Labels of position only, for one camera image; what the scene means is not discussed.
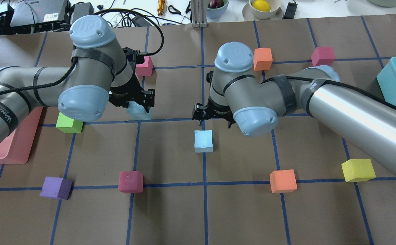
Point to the robot arm with camera cable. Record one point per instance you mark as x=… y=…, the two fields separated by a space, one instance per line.
x=98 y=69

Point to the black electronics box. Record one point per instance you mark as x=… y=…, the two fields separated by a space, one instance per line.
x=39 y=15

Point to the beige bowl with lemon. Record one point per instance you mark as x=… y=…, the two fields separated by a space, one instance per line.
x=250 y=14

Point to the cracked light blue block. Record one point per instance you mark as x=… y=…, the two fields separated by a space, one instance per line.
x=138 y=112

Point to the black gripper body cyan side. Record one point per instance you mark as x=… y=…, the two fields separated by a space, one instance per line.
x=217 y=111

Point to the yellow foam block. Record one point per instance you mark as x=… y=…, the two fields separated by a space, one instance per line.
x=358 y=170

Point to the black gripper body with cable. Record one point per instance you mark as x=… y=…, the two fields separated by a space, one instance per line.
x=125 y=95

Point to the pink plastic bin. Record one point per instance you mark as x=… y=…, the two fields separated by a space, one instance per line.
x=17 y=139

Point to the pink block cyan side corner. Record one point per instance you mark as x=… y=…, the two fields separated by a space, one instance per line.
x=323 y=56

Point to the robot arm near cyan bin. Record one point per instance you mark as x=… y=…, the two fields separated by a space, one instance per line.
x=236 y=96

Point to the pink block far centre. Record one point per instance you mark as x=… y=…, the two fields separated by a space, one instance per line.
x=146 y=68

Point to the aluminium frame post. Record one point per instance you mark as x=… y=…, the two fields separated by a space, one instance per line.
x=199 y=13

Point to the orange block far from bases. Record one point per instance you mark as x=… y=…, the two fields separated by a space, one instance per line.
x=262 y=59

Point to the yellow lemon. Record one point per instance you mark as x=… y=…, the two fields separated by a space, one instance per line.
x=261 y=5

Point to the smooth light blue block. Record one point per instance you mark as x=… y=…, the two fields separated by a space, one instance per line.
x=203 y=141

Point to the orange block near robot bases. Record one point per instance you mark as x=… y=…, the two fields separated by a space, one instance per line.
x=283 y=181

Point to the black power adapter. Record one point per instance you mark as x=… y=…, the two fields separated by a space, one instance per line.
x=140 y=21

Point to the wrist camera mount cabled arm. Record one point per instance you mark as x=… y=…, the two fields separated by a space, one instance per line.
x=134 y=57

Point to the green bowl with purple fruit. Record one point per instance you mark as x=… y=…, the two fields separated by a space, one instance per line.
x=216 y=13

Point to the dark pink block with hole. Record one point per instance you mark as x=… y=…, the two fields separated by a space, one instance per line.
x=131 y=182

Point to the purple block near pink bin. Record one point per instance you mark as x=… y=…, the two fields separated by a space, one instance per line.
x=56 y=188

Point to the purple fruit in bowl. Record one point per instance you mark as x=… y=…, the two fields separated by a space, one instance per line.
x=215 y=4

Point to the green foam block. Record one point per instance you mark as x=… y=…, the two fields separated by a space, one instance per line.
x=68 y=125

